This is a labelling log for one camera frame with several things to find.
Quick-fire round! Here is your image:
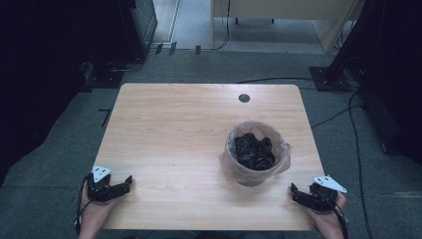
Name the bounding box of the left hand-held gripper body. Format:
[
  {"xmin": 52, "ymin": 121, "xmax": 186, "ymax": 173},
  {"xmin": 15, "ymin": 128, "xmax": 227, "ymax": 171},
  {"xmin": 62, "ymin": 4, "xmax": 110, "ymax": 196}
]
[{"xmin": 86, "ymin": 164, "xmax": 116, "ymax": 204}]

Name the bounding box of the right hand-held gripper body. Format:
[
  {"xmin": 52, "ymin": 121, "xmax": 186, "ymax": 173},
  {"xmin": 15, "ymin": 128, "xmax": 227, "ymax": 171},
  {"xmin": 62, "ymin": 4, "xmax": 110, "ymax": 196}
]
[{"xmin": 308, "ymin": 174, "xmax": 348, "ymax": 214}]

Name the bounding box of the person's left hand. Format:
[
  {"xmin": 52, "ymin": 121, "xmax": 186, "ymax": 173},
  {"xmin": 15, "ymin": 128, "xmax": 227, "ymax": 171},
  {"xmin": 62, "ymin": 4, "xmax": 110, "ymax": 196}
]
[{"xmin": 80, "ymin": 183, "xmax": 123, "ymax": 235}]

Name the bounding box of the person's right hand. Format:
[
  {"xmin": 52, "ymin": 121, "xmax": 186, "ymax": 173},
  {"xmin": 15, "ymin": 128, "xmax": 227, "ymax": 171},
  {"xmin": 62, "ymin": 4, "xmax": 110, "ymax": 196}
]
[{"xmin": 308, "ymin": 191, "xmax": 348, "ymax": 239}]

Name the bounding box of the small round trash bin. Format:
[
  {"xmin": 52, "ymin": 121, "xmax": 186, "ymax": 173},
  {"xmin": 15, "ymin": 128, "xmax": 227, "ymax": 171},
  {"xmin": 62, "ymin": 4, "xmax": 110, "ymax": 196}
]
[{"xmin": 225, "ymin": 120, "xmax": 288, "ymax": 187}]

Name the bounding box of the crumpled black plastic bag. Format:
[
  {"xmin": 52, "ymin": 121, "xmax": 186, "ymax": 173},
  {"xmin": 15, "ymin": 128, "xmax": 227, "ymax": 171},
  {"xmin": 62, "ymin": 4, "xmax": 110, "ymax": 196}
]
[{"xmin": 233, "ymin": 132, "xmax": 277, "ymax": 172}]

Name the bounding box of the clear plastic container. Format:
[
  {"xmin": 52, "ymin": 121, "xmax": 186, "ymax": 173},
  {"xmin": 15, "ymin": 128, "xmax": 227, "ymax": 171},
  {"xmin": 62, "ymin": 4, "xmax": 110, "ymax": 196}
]
[{"xmin": 218, "ymin": 119, "xmax": 293, "ymax": 187}]

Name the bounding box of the black curtain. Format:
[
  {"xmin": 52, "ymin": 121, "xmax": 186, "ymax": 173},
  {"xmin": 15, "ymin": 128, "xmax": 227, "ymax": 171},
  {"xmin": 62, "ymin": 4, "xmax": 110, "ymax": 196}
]
[
  {"xmin": 0, "ymin": 0, "xmax": 147, "ymax": 187},
  {"xmin": 326, "ymin": 0, "xmax": 422, "ymax": 163}
]

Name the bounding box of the dark glass cabinet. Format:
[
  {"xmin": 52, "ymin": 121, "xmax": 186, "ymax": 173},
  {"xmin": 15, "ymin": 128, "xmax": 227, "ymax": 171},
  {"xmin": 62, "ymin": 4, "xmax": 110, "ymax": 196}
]
[{"xmin": 128, "ymin": 0, "xmax": 159, "ymax": 62}]

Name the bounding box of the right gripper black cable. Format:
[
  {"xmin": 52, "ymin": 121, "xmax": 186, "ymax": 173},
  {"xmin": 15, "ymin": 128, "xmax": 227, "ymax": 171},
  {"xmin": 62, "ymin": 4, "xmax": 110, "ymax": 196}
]
[{"xmin": 315, "ymin": 190, "xmax": 350, "ymax": 239}]

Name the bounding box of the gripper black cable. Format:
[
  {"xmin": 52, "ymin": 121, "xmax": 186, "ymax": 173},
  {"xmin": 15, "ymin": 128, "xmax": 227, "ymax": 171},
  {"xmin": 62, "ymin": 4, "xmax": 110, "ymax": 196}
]
[
  {"xmin": 315, "ymin": 190, "xmax": 350, "ymax": 239},
  {"xmin": 73, "ymin": 173, "xmax": 94, "ymax": 236}
]

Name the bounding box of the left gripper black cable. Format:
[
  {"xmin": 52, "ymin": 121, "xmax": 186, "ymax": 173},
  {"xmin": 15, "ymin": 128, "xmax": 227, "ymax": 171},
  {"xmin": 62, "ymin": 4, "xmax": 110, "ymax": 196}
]
[{"xmin": 73, "ymin": 173, "xmax": 94, "ymax": 236}]

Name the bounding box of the long black floor cable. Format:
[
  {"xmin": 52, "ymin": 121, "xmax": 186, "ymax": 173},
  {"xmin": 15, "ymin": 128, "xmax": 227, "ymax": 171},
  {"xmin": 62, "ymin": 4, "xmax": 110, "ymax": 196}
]
[{"xmin": 347, "ymin": 93, "xmax": 375, "ymax": 239}]

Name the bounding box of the black stand base plate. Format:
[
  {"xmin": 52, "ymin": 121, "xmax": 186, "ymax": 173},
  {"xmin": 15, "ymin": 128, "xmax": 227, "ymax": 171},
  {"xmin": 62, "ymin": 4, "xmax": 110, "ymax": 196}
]
[
  {"xmin": 309, "ymin": 66, "xmax": 353, "ymax": 93},
  {"xmin": 87, "ymin": 69, "xmax": 125, "ymax": 90}
]

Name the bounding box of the grey floor cable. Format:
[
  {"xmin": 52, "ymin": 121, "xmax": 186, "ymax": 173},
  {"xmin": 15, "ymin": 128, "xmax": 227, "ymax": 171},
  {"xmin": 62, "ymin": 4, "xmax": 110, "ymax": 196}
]
[{"xmin": 109, "ymin": 58, "xmax": 144, "ymax": 73}]

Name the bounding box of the black hanging cable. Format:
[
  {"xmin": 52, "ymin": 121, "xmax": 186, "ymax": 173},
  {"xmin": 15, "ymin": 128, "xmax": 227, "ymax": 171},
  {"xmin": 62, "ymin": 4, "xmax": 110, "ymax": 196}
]
[{"xmin": 212, "ymin": 0, "xmax": 232, "ymax": 52}]

